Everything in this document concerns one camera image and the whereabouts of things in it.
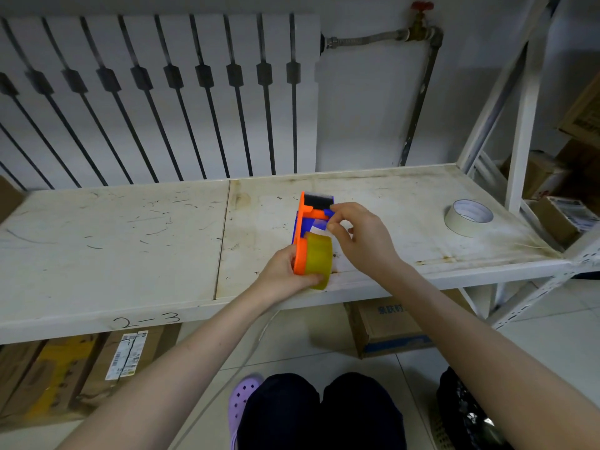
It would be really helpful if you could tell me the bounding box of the white tape roll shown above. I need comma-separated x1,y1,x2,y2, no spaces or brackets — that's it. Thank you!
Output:
444,199,494,238

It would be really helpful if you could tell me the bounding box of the yellow tape roll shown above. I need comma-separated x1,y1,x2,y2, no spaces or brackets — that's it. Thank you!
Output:
303,231,334,291

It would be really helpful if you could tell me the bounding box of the white floor cable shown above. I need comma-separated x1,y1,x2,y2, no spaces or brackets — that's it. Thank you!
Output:
187,311,280,432

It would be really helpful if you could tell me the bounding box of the person's leg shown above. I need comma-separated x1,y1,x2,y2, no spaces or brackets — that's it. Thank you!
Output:
236,373,321,450
321,372,408,450

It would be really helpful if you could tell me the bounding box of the beige mesh waste basket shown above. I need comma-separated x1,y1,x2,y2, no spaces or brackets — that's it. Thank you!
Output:
429,407,451,450

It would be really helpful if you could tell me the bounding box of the person's left leg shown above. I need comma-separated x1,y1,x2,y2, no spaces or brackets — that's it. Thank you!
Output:
236,373,321,450

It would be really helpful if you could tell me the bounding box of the white radiator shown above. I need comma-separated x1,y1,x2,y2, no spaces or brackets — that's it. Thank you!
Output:
0,13,322,192

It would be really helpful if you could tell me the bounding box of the person's right hand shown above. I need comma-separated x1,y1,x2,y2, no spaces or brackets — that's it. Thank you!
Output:
326,202,406,286

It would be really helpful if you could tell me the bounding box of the white perforated shelf rack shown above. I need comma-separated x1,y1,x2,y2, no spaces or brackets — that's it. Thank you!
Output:
487,227,600,329

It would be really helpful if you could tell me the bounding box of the yellow taped cardboard box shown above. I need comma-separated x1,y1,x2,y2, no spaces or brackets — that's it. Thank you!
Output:
0,333,102,423

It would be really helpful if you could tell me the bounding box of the dark brown cardboard box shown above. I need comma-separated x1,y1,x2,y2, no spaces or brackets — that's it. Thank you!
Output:
555,137,600,214

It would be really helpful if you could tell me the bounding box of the person's right forearm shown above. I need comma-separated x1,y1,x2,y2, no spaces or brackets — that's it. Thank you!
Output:
379,264,600,450

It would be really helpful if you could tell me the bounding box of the person's left forearm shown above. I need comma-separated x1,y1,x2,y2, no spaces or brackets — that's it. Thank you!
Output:
58,287,282,450

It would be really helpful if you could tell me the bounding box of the white metal shelf rack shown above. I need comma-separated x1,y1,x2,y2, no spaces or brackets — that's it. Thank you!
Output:
0,0,600,345

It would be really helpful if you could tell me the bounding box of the small labelled cardboard parcel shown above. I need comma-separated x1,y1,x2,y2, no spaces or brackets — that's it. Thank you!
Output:
529,195,600,249

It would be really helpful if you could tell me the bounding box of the person's left hand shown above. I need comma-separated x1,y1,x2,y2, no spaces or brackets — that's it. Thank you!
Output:
252,244,325,308

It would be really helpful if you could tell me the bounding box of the purple clog shoe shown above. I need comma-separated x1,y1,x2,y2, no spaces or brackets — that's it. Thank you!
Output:
228,374,264,450

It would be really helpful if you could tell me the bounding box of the orange blue tape dispenser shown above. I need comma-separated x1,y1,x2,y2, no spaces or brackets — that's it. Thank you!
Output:
291,191,336,276

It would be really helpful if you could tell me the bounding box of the blue striped cardboard box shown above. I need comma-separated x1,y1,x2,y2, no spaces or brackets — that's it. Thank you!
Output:
344,289,475,359

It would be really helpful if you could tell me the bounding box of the person's right leg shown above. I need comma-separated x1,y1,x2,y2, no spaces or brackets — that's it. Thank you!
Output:
321,372,408,450

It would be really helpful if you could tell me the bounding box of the grey metal pipe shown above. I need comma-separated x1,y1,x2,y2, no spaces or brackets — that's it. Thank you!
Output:
321,26,444,167

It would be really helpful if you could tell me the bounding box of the small brown cardboard box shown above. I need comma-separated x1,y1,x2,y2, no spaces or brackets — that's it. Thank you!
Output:
499,151,571,201

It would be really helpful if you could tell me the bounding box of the white labelled long cardboard box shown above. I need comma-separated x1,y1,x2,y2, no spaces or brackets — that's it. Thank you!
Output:
74,324,183,408

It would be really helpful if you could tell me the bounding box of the plain brown cardboard box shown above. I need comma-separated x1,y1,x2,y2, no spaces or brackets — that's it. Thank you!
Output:
0,341,48,408
0,175,27,226

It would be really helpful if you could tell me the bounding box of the black bin bag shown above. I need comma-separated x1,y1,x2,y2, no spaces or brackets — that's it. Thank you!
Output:
436,366,516,450

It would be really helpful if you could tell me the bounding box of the brass valve red handle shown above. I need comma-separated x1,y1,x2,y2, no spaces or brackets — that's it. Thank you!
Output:
405,0,434,42

